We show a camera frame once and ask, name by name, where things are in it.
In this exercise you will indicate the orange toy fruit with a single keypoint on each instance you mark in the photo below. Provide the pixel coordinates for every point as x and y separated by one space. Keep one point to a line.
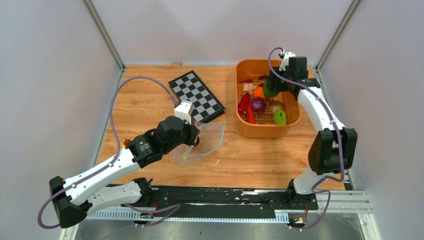
258 92

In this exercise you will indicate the red toy chili pepper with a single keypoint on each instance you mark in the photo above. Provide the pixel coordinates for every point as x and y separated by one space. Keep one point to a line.
244 103

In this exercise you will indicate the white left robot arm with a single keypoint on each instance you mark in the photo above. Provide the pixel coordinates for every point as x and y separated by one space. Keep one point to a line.
77 197

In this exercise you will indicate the clear zip top bag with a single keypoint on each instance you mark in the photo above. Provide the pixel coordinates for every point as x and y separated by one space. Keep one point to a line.
210 138

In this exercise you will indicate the orange plastic basket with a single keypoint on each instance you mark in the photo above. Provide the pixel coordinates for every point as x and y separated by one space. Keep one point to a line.
265 125

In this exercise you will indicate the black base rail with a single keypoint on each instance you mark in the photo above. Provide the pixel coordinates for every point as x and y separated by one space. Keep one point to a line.
224 203

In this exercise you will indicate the green toy avocado half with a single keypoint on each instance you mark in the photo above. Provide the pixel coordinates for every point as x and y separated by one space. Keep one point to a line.
280 117

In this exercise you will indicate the green toy pepper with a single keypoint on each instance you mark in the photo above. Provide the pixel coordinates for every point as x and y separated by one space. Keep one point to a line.
268 93

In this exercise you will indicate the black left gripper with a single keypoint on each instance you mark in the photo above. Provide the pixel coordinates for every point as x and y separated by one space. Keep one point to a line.
193 132

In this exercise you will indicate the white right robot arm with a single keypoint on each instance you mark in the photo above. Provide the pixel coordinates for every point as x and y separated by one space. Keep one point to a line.
333 148

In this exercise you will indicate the dark purple toy apple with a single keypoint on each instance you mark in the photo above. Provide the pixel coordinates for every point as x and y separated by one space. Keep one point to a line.
263 79

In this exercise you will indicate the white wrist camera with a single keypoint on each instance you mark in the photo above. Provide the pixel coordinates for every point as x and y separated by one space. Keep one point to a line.
285 55
184 111

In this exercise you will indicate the small red chili pepper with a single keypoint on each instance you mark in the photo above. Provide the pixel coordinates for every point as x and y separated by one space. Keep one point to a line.
246 81

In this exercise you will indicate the brown toy potato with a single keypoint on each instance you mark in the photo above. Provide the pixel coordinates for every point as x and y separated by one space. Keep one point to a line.
275 105

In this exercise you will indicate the purple toy onion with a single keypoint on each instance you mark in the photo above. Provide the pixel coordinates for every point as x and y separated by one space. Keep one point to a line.
258 105

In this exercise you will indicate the black white chessboard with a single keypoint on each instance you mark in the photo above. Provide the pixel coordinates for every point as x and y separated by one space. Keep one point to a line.
190 87

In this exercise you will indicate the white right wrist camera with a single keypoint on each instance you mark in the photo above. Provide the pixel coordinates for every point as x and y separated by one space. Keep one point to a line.
285 55

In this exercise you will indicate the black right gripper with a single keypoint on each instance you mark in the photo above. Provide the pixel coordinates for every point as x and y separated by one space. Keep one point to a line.
274 84

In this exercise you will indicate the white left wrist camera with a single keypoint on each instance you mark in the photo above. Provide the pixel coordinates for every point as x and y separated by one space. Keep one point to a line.
184 111

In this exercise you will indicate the red green toy brick car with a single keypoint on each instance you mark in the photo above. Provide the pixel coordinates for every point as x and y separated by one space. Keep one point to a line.
125 143

